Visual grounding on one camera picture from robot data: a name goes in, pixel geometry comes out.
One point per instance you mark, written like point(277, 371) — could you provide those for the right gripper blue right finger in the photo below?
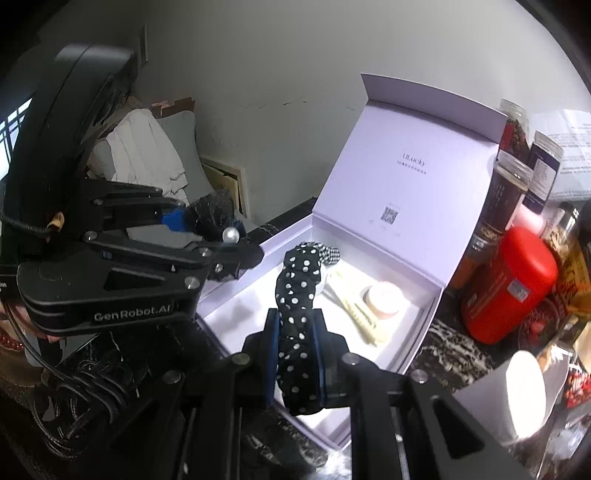
point(320, 344)

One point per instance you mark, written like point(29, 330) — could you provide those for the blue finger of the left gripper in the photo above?
point(137, 262)
point(178, 220)

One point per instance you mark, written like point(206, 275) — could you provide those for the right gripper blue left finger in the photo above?
point(271, 341)

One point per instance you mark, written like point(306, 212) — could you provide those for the black bow with pearl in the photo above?
point(212, 218)

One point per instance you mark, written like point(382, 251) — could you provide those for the cream hair claw clip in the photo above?
point(366, 321)

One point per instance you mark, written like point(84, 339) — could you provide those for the black polka dot scrunchie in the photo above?
point(296, 289)

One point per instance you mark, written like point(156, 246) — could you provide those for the pink round compact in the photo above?
point(385, 299)

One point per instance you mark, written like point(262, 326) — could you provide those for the black white gingham scrunchie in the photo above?
point(329, 255)

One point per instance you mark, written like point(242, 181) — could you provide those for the person's left hand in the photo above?
point(14, 318)

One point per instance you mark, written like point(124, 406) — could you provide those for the framed picture on floor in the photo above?
point(229, 177)

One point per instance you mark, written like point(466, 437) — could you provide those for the white cloth on chair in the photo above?
point(142, 154)

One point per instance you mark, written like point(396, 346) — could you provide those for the grey cushioned chair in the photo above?
point(180, 129)

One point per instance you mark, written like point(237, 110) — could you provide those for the lavender gift box with lid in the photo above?
point(401, 204)

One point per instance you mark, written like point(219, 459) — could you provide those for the red canister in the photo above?
point(504, 291)

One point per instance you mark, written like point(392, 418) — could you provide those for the white paper roll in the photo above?
point(514, 401)

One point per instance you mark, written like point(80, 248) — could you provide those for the dark spice jar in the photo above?
point(509, 184)

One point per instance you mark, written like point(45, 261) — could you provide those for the red berry jar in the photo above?
point(514, 140)

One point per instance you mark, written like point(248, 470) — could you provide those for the glass noodle jar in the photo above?
point(562, 230)

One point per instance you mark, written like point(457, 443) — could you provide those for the blue label jar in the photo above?
point(545, 157)

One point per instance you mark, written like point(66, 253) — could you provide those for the printed paper sheet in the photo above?
point(572, 133)

